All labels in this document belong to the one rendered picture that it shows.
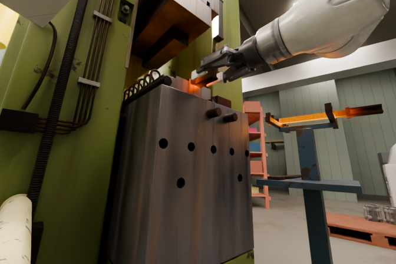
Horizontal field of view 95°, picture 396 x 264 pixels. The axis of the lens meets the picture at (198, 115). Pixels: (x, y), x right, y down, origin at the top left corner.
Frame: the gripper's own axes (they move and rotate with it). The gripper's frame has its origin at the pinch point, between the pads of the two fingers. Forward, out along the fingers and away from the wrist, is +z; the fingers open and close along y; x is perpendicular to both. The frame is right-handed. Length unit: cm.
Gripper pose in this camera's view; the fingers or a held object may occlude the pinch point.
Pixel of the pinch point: (205, 76)
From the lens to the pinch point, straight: 60.3
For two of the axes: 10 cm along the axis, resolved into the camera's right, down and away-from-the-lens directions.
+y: 7.5, 2.0, 6.3
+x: 0.3, -9.6, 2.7
